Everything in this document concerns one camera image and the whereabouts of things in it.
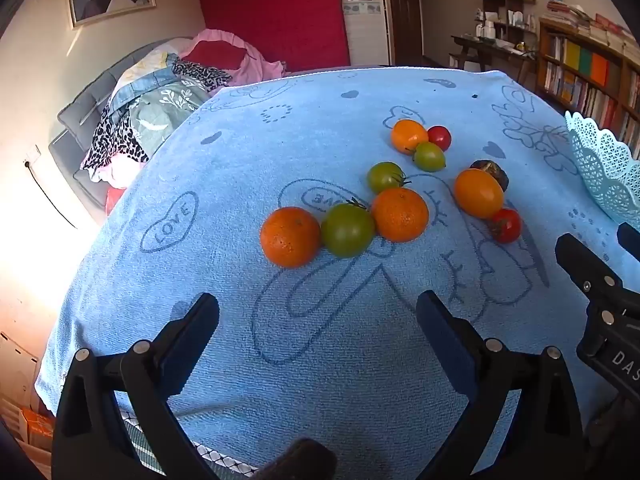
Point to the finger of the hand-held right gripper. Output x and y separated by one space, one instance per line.
582 265
630 242

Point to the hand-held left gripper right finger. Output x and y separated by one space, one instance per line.
445 340

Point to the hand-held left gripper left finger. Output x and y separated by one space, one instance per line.
192 345

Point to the red tomato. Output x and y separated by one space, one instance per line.
440 136
506 225

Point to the light blue lattice basket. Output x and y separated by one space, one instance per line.
600 160

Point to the orange tomato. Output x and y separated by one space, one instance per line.
407 135
477 192

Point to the dark brown passion fruit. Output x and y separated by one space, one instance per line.
494 169

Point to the orange mandarin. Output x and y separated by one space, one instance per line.
290 237
400 215

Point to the large green tomato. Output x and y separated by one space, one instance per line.
347 230

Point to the blue printed towel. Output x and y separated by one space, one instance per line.
200 260

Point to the red cloth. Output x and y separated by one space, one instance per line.
115 201

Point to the rows of shelved books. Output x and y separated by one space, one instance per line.
580 80

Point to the cardboard boxes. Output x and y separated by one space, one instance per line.
20 385

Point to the wooden bookcase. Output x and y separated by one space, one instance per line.
547 60

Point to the leopard print cloth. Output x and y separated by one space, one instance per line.
115 140

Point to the stacks of books atop bookcase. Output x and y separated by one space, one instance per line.
590 22

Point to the green floral quilt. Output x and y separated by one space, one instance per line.
165 110

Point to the wooden desk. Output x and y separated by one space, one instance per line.
480 45

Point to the wooden desk shelf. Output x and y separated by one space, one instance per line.
505 2

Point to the light patchwork quilt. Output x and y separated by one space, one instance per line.
145 77

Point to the pink cloth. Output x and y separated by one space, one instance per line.
260 67

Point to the red cushion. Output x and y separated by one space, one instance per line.
215 55

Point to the dark wooden door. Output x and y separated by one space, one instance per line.
405 15

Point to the white wardrobe doors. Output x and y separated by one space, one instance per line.
365 35

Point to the red mattress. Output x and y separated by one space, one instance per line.
280 15

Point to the wall socket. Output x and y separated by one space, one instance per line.
31 156

